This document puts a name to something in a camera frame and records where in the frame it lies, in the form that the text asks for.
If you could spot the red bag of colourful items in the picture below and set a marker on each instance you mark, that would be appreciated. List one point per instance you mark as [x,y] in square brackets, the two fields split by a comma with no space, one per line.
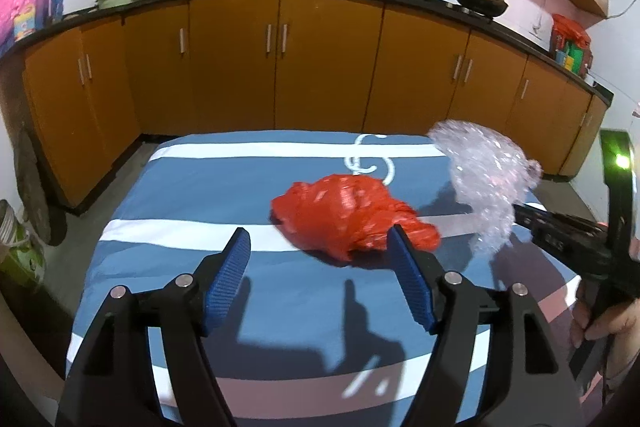
[570,44]

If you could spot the orange kitchen cabinet row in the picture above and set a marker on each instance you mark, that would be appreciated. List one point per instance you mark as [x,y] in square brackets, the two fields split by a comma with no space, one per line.
[325,62]

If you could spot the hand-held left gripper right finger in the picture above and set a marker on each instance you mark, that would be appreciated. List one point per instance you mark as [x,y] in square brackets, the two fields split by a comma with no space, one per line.
[412,279]

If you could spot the clear plastic bag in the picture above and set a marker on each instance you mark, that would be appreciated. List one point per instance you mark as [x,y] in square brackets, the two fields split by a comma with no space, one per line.
[487,177]

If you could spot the person's right hand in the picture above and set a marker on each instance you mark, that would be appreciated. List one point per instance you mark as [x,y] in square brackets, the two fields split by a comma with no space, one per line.
[622,319]

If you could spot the blue white striped bed sheet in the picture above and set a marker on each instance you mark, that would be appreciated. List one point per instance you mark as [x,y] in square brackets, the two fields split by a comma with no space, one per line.
[310,307]

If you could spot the yellow printed box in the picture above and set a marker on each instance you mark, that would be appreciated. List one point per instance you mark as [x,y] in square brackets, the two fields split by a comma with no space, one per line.
[23,24]

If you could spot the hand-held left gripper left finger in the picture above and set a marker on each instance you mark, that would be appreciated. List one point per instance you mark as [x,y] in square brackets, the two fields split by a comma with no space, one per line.
[227,279]

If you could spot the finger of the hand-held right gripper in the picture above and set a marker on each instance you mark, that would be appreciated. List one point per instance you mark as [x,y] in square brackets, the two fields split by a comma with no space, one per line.
[555,243]
[555,218]

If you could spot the green bucket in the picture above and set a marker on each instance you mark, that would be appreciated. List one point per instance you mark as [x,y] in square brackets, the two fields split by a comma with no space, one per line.
[20,252]

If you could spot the dark grey slab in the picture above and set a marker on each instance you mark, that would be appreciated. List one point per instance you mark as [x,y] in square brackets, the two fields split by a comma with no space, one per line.
[37,192]

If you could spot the red plastic bag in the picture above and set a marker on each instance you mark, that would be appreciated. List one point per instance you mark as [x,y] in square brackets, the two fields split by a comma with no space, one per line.
[345,212]

